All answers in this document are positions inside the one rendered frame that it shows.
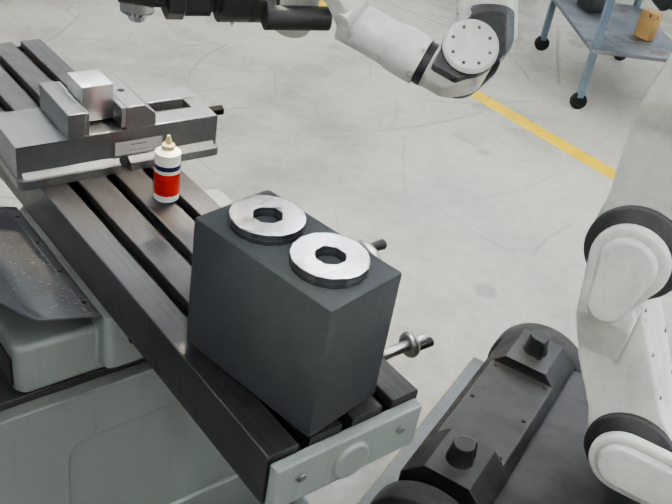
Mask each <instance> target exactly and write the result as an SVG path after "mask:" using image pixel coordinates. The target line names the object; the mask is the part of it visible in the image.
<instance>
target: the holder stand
mask: <svg viewBox="0 0 672 504"><path fill-rule="evenodd" d="M401 276H402V273H401V272H400V271H398V270H397V269H395V268H394V267H392V266H390V265H389V264H387V263H386V262H384V261H382V260H381V259H379V258H378V257H376V256H374V255H373V254H371V253H370V252H368V251H367V250H366V249H365V248H363V247H362V246H361V245H360V244H359V243H358V242H356V241H354V240H351V239H349V238H347V237H345V236H342V235H341V234H339V233H338V232H336V231H334V230H333V229H331V228H330V227H328V226H326V225H325V224H323V223H322V222H320V221H318V220H317V219H315V218H314V217H312V216H310V215H309V214H307V213H306V212H304V211H303V210H302V209H301V208H300V207H299V206H297V205H296V204H295V203H293V202H291V201H289V200H286V199H284V198H282V197H280V196H278V195H277V194H275V193H274V192H272V191H270V190H265V191H262V192H260V193H257V194H255V195H252V196H248V197H244V198H241V199H239V200H238V201H236V202H234V203H232V204H229V205H227V206H224V207H221V208H219V209H216V210H214V211H211V212H209V213H206V214H204V215H201V216H198V217H196V218H195V224H194V239H193V254H192V269H191V283H190V298H189V313H188V328H187V340H188V342H189V343H191V344H192V345H193V346H194V347H196V348H197V349H198V350H199V351H201V352H202V353H203V354H204V355H206V356H207V357H208V358H209V359H211V360H212V361H213V362H214V363H216V364H217V365H218V366H219V367H221V368H222V369H223V370H224V371H226V372H227V373H228V374H229V375H231V376H232V377H233V378H234V379H236V380H237V381H238V382H239V383H241V384H242V385H243V386H244V387H246V388H247V389H248V390H249V391H250V392H252V393H253V394H254V395H255V396H257V397H258V398H259V399H260V400H262V401H263V402H264V403H265V404H267V405H268V406H269V407H270V408H272V409H273V410H274V411H275V412H277V413H278V414H279V415H280V416H282V417H283V418H284V419H285V420H287V421H288V422H289V423H290V424H292V425H293V426H294V427H295V428H297V429H298V430H299V431H300V432H302V433H303V434H304V435H305V436H307V437H311V436H313V435H314V434H316V433H317V432H319V431H320V430H321V429H323V428H324V427H326V426H327V425H329V424H330V423H332V422H333V421H335V420H336V419H338V418H339V417H341V416H342V415H344V414H345V413H347V412H348V411H349V410H351V409H352V408H354V407H355V406H357V405H358V404H360V403H361V402H363V401H364V400H366V399H367V398H369V397H370V396H372V395H373V394H374V393H375V389H376V385H377V380H378V376H379V372H380V367H381V363H382V358H383V354H384V350H385V345H386V341H387V337H388V332H389V328H390V324H391V319H392V315H393V311H394V306H395V302H396V298H397V293H398V289H399V284H400V280H401Z"/></svg>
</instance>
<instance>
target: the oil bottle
mask: <svg viewBox="0 0 672 504"><path fill-rule="evenodd" d="M180 168H181V150H180V149H179V148H178V147H175V143H173V142H172V139H171V135H167V137H166V140H165V142H163V143H162V146H159V147H157V148H156V149H155V160H154V185H153V197H154V198H155V199H156V200H157V201H159V202H162V203H172V202H175V201H176V200H178V198H179V189H180V171H181V170H180Z"/></svg>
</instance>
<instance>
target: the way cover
mask: <svg viewBox="0 0 672 504"><path fill-rule="evenodd" d="M5 208H6V210H5ZM8 209H11V210H8ZM17 210H18V208H17V207H0V266H2V267H0V296H1V297H2V298H1V297H0V305H2V306H4V307H6V308H8V309H10V310H12V311H14V312H16V313H18V314H21V315H23V316H25V317H27V318H29V319H31V320H35V321H56V320H68V319H81V318H93V317H102V315H101V314H100V313H99V311H98V310H97V309H96V308H95V306H94V305H93V304H92V303H91V301H90V300H89V299H88V297H87V296H86V295H85V294H84V292H83V291H82V290H81V289H80V287H79V286H78V285H77V283H76V282H75V281H74V280H73V278H72V277H71V276H70V275H69V273H68V272H67V271H66V269H65V268H64V267H63V266H62V264H61V263H60V262H59V261H58V259H57V258H56V257H55V255H54V254H53V253H52V252H51V250H50V249H49V248H48V247H47V245H46V244H45V243H44V241H43V240H42V239H41V238H40V236H39V235H38V234H37V233H36V231H35V230H33V227H32V226H31V225H30V224H29V222H28V221H27V220H26V219H25V217H24V216H23V215H22V213H19V212H20V211H17ZM1 211H3V212H5V213H2V212H1ZM11 211H12V213H11ZM17 218H19V219H17ZM3 219H4V220H5V221H4V220H3ZM15 219H17V220H15ZM20 219H21V220H22V221H23V222H25V223H23V222H22V221H21V220H20ZM15 223H17V224H15ZM16 227H17V228H16ZM16 229H17V230H16ZM22 229H23V230H22ZM7 233H8V234H7ZM14 233H16V234H17V235H16V234H14ZM19 233H20V234H19ZM8 237H10V238H12V239H9V238H8ZM14 237H15V238H14ZM11 240H12V241H11ZM39 242H41V243H40V244H39ZM3 244H4V245H3ZM43 244H45V245H43ZM10 246H11V247H13V248H12V249H11V248H10ZM22 246H23V247H22ZM40 247H42V249H41V248H40ZM1 248H2V249H1ZM15 251H16V253H15ZM20 251H21V252H22V253H21V252H20ZM6 253H8V254H6ZM20 254H22V255H20ZM40 254H44V255H43V256H42V255H40ZM9 255H10V256H9ZM32 255H34V256H32ZM41 256H42V257H41ZM27 258H29V259H27ZM47 258H49V259H47ZM24 259H25V260H24ZM30 259H31V260H30ZM10 261H11V262H12V263H10ZM30 262H35V263H30ZM43 262H44V263H45V264H43ZM14 263H16V264H14ZM32 264H33V265H32ZM49 264H52V265H49ZM59 264H61V266H60V265H59ZM13 267H15V268H13ZM21 268H22V269H23V270H22V269H21ZM55 269H56V270H55ZM35 271H37V273H35ZM23 272H26V274H23ZM59 272H60V273H59ZM3 273H4V274H3ZM42 274H43V275H42ZM56 274H58V275H56ZM15 275H16V276H15ZM33 276H35V277H33ZM40 276H41V278H39V277H40ZM60 276H61V277H60ZM1 277H2V278H1ZM8 277H9V278H8ZM28 277H29V278H30V279H29V278H28ZM66 278H67V279H68V280H67V279H66ZM39 280H40V281H39ZM14 281H15V282H14ZM17 281H18V282H17ZM41 281H43V282H41ZM7 282H8V283H7ZM16 282H17V283H16ZM57 282H58V283H57ZM48 283H49V284H48ZM5 284H6V285H5ZM18 284H20V285H19V286H17V285H18ZM39 285H42V286H39ZM67 285H68V286H67ZM57 286H59V287H57ZM13 287H15V288H14V289H15V290H12V288H13ZM33 287H35V288H33ZM36 287H37V289H36ZM8 288H9V289H10V290H9V289H8ZM16 288H19V289H16ZM63 288H64V289H63ZM4 289H5V290H4ZM26 289H27V290H26ZM25 290H26V291H25ZM52 290H54V291H52ZM70 290H71V291H70ZM72 291H73V292H72ZM45 292H46V293H48V295H50V296H47V294H46V293H45ZM7 293H8V294H7ZM27 293H28V294H27ZM38 293H39V295H38ZM9 294H10V295H11V296H12V298H11V296H10V295H9ZM60 295H61V296H60ZM62 295H63V296H64V297H63V296H62ZM4 296H5V297H6V298H7V299H8V301H7V299H6V298H5V297H4ZM17 296H18V297H19V298H18V297H17ZM23 296H25V297H23ZM39 296H40V297H41V298H40V297H39ZM66 296H67V297H66ZM79 296H80V297H79ZM3 297H4V298H3ZM84 298H85V299H87V300H85V299H84ZM61 300H64V301H61ZM10 301H12V302H10ZM74 303H78V304H74ZM36 304H37V305H38V306H37V305H36ZM57 304H58V307H56V306H57ZM40 305H42V306H40ZM53 305H55V306H53ZM26 306H27V307H26ZM51 307H52V309H51ZM28 308H29V309H28ZM81 308H83V309H86V310H87V311H84V310H83V309H81ZM69 309H70V310H69ZM50 311H51V313H50Z"/></svg>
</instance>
